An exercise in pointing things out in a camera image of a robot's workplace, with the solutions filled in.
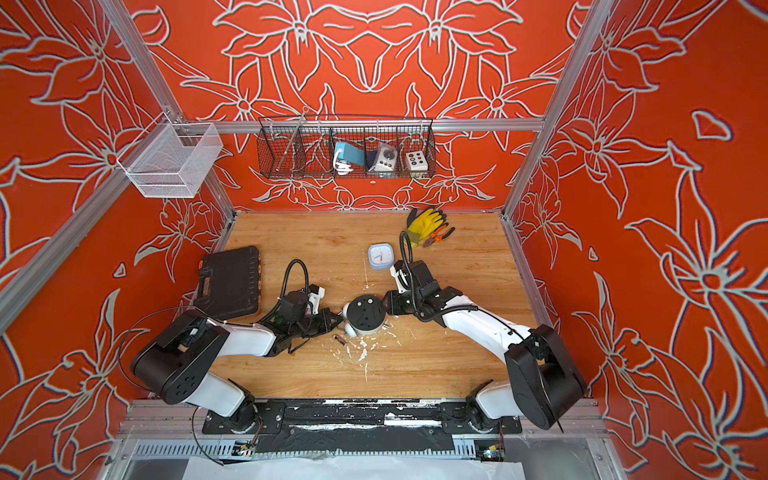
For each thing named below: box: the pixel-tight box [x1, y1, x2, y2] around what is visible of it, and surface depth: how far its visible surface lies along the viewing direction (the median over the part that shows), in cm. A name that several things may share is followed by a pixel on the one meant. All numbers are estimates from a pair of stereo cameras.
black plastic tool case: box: [194, 246, 261, 320], surface depth 97 cm
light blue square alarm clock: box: [368, 243, 395, 270], surface depth 103 cm
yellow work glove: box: [406, 207, 449, 248], surface depth 116 cm
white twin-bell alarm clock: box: [342, 294, 386, 338], surface depth 88 cm
